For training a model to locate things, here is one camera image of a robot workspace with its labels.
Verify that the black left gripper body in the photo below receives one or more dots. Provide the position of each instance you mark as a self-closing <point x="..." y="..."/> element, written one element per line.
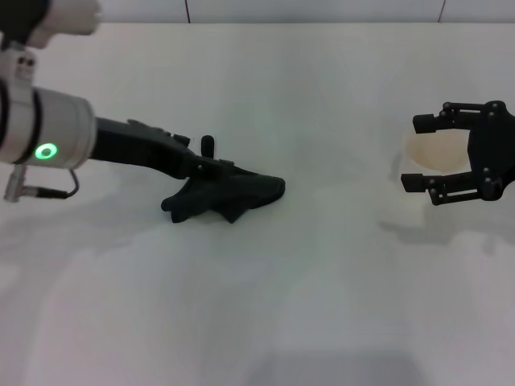
<point x="149" y="149"/>

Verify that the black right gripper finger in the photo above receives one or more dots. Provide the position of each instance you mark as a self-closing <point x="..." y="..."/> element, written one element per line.
<point x="446" y="116"/>
<point x="442" y="187"/>

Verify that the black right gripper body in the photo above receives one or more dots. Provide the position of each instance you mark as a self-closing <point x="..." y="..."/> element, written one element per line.
<point x="499" y="153"/>

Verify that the dark rag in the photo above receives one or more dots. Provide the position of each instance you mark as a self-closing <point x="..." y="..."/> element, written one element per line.
<point x="241" y="193"/>

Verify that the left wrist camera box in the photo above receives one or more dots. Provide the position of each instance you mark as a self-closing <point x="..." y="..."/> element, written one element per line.
<point x="48" y="18"/>

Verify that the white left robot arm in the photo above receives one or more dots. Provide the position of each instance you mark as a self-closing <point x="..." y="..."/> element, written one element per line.
<point x="44" y="124"/>

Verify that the white paper cup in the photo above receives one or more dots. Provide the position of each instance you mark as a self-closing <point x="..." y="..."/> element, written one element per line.
<point x="438" y="154"/>

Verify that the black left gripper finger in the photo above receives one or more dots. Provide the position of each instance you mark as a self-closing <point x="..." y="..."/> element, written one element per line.
<point x="183" y="140"/>
<point x="217" y="167"/>

